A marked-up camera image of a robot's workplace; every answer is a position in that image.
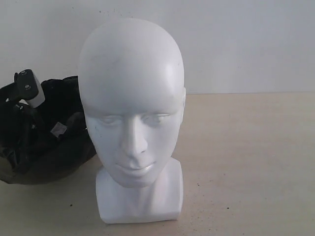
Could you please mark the black helmet with tinted visor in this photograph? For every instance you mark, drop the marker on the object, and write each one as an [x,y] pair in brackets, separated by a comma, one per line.
[43,144]

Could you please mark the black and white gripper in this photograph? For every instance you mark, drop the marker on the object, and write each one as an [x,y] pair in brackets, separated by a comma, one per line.
[26,87]

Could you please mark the white mannequin head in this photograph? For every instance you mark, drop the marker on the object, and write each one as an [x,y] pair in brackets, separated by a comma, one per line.
[131,83]

